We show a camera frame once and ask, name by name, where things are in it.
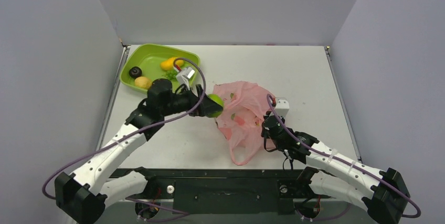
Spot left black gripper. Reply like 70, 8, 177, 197
162, 84, 222, 117

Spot green fake lime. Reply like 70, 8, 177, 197
208, 94, 224, 118

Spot pink plastic bag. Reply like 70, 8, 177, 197
213, 81, 271, 166

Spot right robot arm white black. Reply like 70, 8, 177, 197
261, 111, 412, 223

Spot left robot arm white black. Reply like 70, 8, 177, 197
55, 79, 224, 223

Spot green fake grapes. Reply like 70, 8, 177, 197
163, 69, 178, 81

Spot yellow fake mango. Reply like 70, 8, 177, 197
160, 57, 184, 71

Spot yellow fake lemon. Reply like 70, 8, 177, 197
134, 76, 152, 90

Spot dark fake mangosteen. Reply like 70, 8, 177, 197
129, 66, 143, 79

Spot green plastic tray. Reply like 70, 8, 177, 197
120, 44, 200, 93

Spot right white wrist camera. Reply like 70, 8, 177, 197
274, 98, 290, 118

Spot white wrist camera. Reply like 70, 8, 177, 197
274, 98, 290, 118
176, 67, 196, 90

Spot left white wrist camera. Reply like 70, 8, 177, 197
176, 67, 196, 90

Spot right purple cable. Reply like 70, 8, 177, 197
266, 93, 422, 222

